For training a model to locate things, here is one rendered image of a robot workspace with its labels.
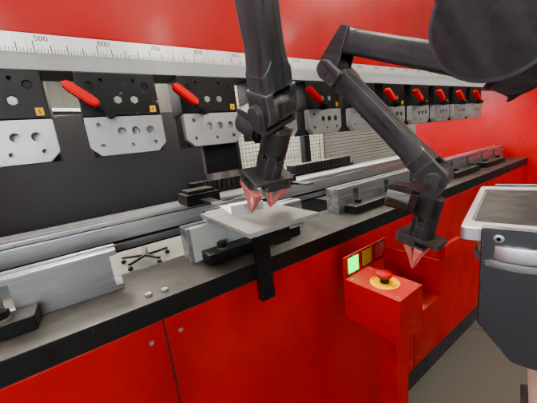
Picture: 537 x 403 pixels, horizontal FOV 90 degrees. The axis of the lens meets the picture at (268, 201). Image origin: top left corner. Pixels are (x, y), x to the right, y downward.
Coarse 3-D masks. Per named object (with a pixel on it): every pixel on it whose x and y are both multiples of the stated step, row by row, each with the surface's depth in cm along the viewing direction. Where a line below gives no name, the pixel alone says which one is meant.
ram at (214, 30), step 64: (0, 0) 46; (64, 0) 51; (128, 0) 56; (192, 0) 63; (320, 0) 84; (384, 0) 101; (0, 64) 47; (64, 64) 52; (128, 64) 57; (192, 64) 65; (384, 64) 105
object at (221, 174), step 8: (224, 144) 75; (232, 144) 76; (208, 152) 72; (216, 152) 74; (224, 152) 75; (232, 152) 76; (208, 160) 73; (216, 160) 74; (224, 160) 75; (232, 160) 76; (208, 168) 73; (216, 168) 74; (224, 168) 75; (232, 168) 77; (208, 176) 74; (216, 176) 75; (224, 176) 77; (232, 176) 78
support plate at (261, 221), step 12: (264, 204) 75; (276, 204) 73; (204, 216) 70; (216, 216) 67; (228, 216) 66; (240, 216) 65; (252, 216) 63; (264, 216) 62; (276, 216) 61; (288, 216) 60; (300, 216) 59; (312, 216) 59; (228, 228) 59; (240, 228) 55; (252, 228) 54; (264, 228) 53; (276, 228) 54
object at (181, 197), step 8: (184, 192) 95; (192, 192) 92; (200, 192) 93; (208, 192) 94; (216, 192) 96; (184, 200) 93; (192, 200) 91; (200, 200) 92; (208, 200) 88; (216, 200) 86
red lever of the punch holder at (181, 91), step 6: (174, 84) 59; (180, 84) 60; (174, 90) 60; (180, 90) 60; (186, 90) 61; (180, 96) 62; (186, 96) 61; (192, 96) 61; (192, 102) 62; (198, 102) 63; (204, 108) 63; (210, 108) 64; (204, 114) 65
